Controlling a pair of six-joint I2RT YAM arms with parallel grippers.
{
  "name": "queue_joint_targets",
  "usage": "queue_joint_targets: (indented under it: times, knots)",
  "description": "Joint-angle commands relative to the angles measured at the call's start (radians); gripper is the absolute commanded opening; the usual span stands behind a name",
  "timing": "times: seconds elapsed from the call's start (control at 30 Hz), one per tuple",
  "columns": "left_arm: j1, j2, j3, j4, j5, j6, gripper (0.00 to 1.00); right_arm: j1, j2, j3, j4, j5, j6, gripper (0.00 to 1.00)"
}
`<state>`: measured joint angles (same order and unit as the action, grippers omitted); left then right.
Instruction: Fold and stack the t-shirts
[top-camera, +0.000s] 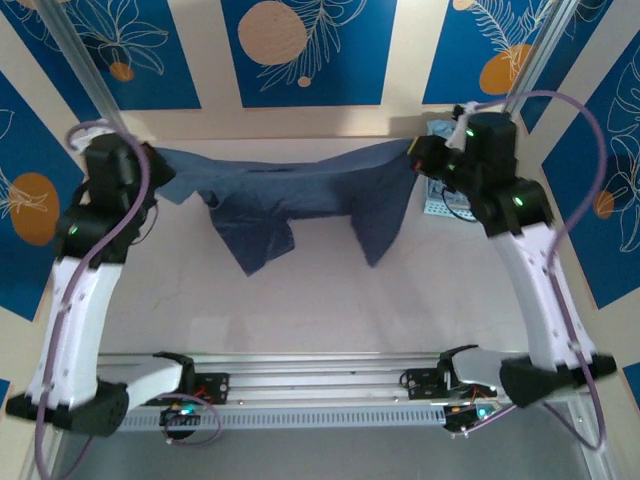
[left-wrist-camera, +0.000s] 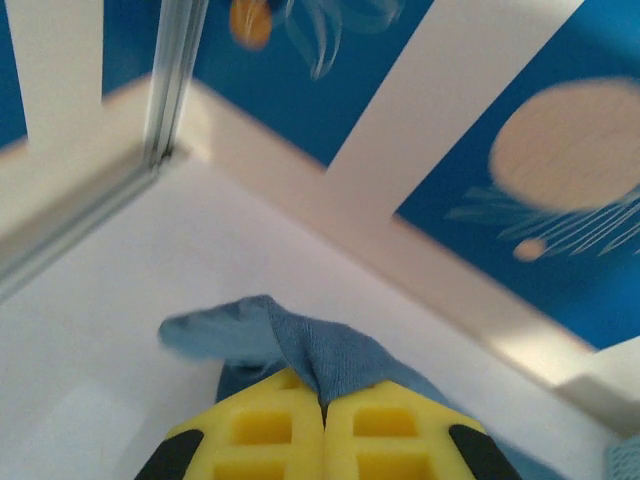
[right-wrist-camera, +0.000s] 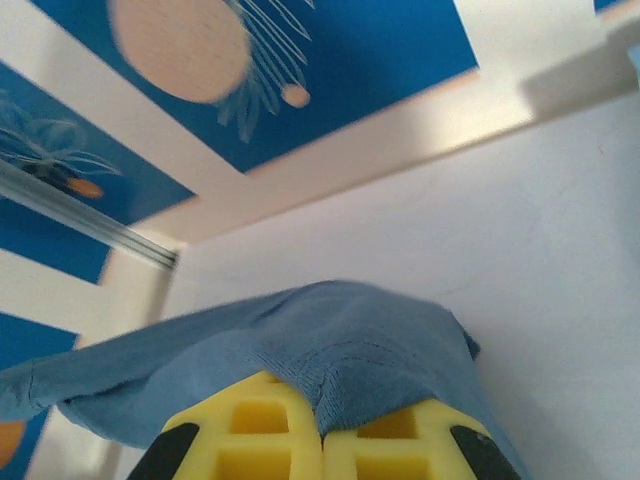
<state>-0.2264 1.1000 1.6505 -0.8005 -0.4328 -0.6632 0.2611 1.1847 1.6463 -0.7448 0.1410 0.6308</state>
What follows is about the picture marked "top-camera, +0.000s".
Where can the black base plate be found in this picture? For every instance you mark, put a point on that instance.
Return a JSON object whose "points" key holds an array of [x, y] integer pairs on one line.
{"points": [[420, 382], [217, 387]]}

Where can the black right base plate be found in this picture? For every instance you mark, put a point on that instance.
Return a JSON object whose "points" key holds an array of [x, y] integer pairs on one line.
{"points": [[420, 382]]}

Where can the right controller board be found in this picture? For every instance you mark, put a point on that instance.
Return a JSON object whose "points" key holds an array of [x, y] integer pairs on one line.
{"points": [[475, 412]]}

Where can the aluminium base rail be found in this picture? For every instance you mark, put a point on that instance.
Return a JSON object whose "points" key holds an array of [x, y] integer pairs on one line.
{"points": [[310, 380]]}

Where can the blue floral wall panel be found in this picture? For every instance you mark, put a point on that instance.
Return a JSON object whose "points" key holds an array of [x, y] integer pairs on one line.
{"points": [[460, 65], [30, 150], [562, 65], [340, 75], [590, 225], [160, 65], [55, 65]]}

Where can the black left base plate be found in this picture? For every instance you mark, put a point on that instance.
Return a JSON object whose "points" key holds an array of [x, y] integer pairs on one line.
{"points": [[217, 387]]}

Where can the aluminium frame post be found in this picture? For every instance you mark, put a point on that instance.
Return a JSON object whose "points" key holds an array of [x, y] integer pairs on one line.
{"points": [[535, 55], [80, 55]]}

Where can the controller board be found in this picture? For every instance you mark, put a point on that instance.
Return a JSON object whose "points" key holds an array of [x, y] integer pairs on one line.
{"points": [[475, 412], [182, 411]]}

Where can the dark blue t-shirt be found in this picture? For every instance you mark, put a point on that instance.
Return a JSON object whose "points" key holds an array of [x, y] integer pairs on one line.
{"points": [[300, 190]]}

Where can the left controller board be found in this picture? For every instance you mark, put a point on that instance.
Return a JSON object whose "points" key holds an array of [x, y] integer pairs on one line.
{"points": [[182, 411]]}

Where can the aluminium lower frame bar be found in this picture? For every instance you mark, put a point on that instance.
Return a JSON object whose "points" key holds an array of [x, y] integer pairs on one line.
{"points": [[595, 440], [54, 457]]}

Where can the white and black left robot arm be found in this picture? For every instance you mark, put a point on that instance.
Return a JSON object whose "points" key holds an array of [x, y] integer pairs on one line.
{"points": [[75, 325]]}

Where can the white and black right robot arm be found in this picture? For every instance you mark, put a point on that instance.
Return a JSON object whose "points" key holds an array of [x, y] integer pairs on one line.
{"points": [[540, 300]]}

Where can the light blue plastic basket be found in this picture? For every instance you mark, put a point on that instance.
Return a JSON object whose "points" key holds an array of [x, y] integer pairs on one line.
{"points": [[435, 206]]}

